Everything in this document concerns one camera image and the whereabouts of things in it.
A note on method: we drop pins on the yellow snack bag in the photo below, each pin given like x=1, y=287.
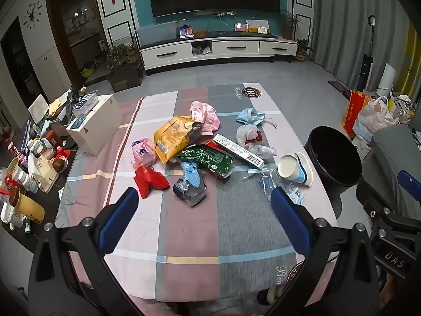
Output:
x=172, y=136

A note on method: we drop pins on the brown coconut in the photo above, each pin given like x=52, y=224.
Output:
x=60, y=166

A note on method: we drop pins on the group of small bottles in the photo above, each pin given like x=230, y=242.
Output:
x=28, y=177

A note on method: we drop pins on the grey curtain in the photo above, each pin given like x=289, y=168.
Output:
x=345, y=23

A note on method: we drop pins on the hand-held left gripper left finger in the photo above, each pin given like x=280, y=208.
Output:
x=120, y=217

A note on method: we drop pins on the small pink packet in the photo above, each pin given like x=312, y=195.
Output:
x=143, y=151

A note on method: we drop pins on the black bin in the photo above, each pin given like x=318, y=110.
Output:
x=332, y=158

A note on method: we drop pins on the light blue wrapper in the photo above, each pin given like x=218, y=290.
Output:
x=192, y=172

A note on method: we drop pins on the white upright panel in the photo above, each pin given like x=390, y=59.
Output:
x=389, y=76

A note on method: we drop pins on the glass fish tank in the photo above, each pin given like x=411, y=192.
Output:
x=156, y=33

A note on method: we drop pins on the black wall clock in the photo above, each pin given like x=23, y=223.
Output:
x=32, y=14

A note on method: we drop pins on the yellow curtain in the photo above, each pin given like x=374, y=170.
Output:
x=413, y=62

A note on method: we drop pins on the dark wrapper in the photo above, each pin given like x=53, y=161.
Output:
x=189, y=192

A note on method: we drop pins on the potted plant in dark box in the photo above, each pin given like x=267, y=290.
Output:
x=123, y=69

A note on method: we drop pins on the red wrapper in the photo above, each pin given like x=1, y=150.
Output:
x=149, y=181

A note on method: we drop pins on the pile of clothes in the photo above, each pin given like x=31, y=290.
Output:
x=402, y=107
x=417, y=140

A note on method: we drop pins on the long white carton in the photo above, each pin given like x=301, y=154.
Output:
x=238, y=149

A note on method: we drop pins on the green snack bag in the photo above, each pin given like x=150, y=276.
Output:
x=207, y=159

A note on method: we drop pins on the white storage box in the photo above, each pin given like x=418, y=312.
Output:
x=95, y=128

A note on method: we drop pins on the orange shopping bag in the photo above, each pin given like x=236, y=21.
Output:
x=352, y=115

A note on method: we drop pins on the green basin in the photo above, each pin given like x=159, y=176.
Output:
x=88, y=72

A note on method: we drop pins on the brown doormat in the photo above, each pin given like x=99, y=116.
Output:
x=338, y=89

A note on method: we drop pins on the white cardboard box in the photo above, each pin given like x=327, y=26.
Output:
x=361, y=146

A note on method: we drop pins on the upright vacuum cleaner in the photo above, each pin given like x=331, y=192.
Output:
x=365, y=62

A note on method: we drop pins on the white desk card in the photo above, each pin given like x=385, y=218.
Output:
x=258, y=24

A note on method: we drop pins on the blue face mask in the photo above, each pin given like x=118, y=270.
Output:
x=250, y=115

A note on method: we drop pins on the white television cabinet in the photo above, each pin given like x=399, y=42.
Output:
x=217, y=47

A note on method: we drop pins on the white paper cup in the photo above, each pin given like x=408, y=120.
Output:
x=292, y=168

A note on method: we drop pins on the small photo frame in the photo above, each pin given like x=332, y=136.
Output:
x=241, y=27

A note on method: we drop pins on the tall potted plant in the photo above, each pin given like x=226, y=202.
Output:
x=289, y=23

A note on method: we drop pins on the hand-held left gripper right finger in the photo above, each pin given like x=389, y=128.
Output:
x=291, y=220

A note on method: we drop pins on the clear plastic wrapper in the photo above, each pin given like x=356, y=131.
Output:
x=283, y=186

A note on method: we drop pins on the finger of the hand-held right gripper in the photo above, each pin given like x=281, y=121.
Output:
x=409, y=180

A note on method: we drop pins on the grey sofa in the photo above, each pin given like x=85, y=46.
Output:
x=391, y=151

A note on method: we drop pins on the pink plastic package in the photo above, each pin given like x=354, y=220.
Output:
x=205, y=115

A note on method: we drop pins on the white plastic shopping bag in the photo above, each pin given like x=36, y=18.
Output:
x=375, y=118

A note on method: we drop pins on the small potted plant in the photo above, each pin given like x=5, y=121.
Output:
x=303, y=49

